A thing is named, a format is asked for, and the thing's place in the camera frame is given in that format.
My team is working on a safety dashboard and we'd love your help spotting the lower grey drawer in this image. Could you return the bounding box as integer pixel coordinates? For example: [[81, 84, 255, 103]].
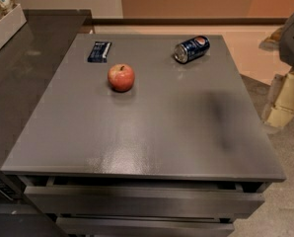
[[56, 217, 234, 237]]

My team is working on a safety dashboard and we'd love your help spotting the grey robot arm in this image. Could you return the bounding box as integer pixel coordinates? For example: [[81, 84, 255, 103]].
[[261, 13, 294, 134]]

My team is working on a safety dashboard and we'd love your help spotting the blue snack packet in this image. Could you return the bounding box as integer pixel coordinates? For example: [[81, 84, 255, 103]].
[[87, 41, 111, 63]]

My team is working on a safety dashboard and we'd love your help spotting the grey drawer cabinet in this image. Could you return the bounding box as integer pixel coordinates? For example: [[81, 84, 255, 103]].
[[3, 35, 285, 237]]

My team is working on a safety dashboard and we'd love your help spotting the grey drawer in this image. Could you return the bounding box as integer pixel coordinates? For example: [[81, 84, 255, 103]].
[[56, 217, 234, 237], [25, 178, 264, 218]]

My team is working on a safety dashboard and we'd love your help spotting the white cardboard box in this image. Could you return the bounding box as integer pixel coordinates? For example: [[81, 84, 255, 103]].
[[0, 4, 27, 49]]

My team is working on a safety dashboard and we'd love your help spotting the blue pepsi can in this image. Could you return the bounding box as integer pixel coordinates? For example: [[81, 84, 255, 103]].
[[174, 36, 210, 64]]

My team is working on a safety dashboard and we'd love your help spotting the red apple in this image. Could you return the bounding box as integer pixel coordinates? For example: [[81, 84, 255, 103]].
[[108, 64, 135, 92]]

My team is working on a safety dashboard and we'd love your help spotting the upper grey drawer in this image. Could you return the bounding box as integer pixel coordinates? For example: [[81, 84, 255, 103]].
[[25, 178, 264, 218]]

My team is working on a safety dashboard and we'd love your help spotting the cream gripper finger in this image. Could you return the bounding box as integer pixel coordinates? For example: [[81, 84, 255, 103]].
[[261, 69, 294, 134]]

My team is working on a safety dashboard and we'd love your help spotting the dark side counter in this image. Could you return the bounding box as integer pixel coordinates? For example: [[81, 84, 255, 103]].
[[0, 9, 92, 237]]

